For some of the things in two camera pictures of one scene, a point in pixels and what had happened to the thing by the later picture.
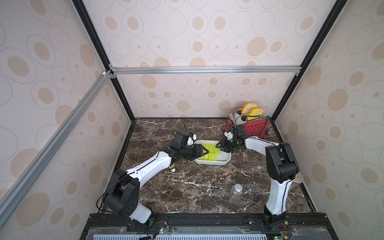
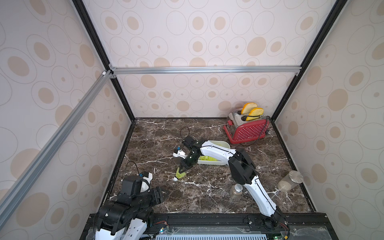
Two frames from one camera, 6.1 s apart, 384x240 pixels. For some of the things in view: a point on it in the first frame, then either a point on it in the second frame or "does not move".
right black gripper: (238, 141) -> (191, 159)
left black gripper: (197, 151) -> (157, 194)
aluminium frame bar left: (15, 193) does not move
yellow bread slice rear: (247, 107) does not move
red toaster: (256, 127) does not move
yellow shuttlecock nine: (172, 168) -> (178, 175)
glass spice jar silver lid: (236, 191) does not move
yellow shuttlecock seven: (212, 155) does not move
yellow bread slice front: (256, 112) does not move
